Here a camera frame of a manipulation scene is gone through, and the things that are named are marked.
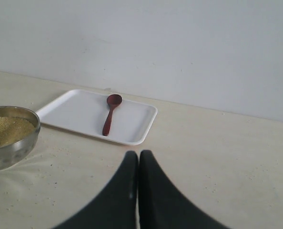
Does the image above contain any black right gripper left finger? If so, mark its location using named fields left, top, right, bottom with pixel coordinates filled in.
left=55, top=151, right=139, bottom=229

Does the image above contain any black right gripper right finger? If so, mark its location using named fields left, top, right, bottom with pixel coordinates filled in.
left=138, top=150, right=227, bottom=229

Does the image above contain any dark red wooden spoon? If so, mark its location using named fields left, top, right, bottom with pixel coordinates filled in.
left=102, top=94, right=122, bottom=136

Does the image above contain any white rectangular tray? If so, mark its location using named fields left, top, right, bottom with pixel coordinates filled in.
left=36, top=89, right=158, bottom=146

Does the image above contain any metal bowl of millet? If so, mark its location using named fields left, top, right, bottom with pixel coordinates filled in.
left=0, top=106, right=40, bottom=170

